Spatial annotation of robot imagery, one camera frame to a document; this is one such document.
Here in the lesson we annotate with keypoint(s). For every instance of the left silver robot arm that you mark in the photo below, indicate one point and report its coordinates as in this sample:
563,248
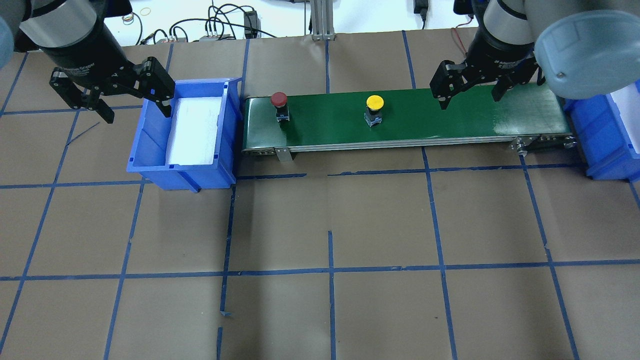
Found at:
53,23

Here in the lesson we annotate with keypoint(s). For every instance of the yellow push button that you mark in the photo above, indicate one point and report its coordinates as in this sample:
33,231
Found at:
373,110

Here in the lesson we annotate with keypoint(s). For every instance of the red push button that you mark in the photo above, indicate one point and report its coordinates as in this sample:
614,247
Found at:
279,101

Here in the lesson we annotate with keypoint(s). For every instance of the white foam pad right bin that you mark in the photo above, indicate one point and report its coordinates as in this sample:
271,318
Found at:
627,101

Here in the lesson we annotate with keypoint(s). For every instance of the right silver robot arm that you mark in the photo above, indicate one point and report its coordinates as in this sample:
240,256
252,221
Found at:
579,48

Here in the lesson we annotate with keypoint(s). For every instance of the right blue plastic bin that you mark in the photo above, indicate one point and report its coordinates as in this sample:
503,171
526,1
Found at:
607,148

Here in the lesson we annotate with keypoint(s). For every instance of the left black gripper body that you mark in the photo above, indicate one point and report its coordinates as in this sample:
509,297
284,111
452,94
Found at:
86,56

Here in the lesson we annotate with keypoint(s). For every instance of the black power adapter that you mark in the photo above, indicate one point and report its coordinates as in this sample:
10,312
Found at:
251,24

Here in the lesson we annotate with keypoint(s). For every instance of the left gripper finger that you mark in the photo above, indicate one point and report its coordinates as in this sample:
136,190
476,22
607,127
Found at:
92,101
150,81

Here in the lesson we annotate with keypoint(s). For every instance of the blue plastic bin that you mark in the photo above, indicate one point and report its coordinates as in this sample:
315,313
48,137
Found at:
607,148
148,152

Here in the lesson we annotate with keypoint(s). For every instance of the green conveyor belt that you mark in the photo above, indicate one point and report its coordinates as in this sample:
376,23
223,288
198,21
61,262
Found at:
529,118

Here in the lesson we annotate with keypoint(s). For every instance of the aluminium frame post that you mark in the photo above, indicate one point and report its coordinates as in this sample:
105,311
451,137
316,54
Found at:
322,20

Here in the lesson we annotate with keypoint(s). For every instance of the white foam pad left bin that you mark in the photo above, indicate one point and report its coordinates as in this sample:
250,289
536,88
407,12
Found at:
194,131

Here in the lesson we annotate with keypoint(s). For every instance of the white foam pad bin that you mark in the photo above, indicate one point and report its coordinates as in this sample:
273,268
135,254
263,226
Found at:
627,101
194,131

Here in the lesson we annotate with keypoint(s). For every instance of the left blue plastic bin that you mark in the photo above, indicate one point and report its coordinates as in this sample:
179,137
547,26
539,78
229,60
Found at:
148,152

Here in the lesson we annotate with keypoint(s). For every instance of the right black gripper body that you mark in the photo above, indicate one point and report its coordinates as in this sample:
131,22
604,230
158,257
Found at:
496,54

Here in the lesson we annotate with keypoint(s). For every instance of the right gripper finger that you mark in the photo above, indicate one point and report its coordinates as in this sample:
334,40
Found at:
448,81
503,85

